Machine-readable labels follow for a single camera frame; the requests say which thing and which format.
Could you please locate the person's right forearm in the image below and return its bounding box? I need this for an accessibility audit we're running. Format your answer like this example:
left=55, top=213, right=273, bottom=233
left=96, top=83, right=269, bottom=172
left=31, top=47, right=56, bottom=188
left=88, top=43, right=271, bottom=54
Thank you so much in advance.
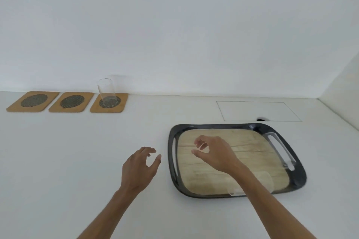
left=226, top=160, right=318, bottom=239

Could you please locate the person's right hand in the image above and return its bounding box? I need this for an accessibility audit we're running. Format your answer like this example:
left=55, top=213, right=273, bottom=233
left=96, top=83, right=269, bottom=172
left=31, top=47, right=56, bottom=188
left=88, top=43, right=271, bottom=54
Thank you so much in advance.
left=191, top=135, right=239, bottom=174

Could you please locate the cork coaster with mesh disc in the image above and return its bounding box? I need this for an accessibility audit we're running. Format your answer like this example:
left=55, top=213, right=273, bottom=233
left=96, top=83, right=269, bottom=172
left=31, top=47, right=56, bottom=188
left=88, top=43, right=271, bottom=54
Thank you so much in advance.
left=90, top=93, right=129, bottom=113
left=48, top=92, right=95, bottom=113
left=6, top=91, right=60, bottom=113

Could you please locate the person's left hand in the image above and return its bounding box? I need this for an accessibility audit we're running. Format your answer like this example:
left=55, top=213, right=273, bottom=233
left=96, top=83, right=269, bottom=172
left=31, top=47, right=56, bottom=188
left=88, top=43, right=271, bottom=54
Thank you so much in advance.
left=120, top=147, right=162, bottom=194

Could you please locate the clear drinking glass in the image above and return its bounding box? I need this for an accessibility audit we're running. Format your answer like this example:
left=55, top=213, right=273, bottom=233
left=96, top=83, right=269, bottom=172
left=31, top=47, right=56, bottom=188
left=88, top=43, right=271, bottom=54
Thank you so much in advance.
left=226, top=171, right=274, bottom=197
left=97, top=78, right=118, bottom=106

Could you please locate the person's left forearm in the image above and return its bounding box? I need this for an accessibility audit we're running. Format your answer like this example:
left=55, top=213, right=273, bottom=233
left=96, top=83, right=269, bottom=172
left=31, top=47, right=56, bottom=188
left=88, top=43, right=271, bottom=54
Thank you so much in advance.
left=76, top=186, right=142, bottom=239

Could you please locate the black tray with wood-look base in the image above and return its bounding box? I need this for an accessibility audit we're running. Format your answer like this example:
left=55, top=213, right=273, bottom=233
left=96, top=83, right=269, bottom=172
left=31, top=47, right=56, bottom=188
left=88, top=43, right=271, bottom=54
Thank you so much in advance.
left=168, top=124, right=307, bottom=198

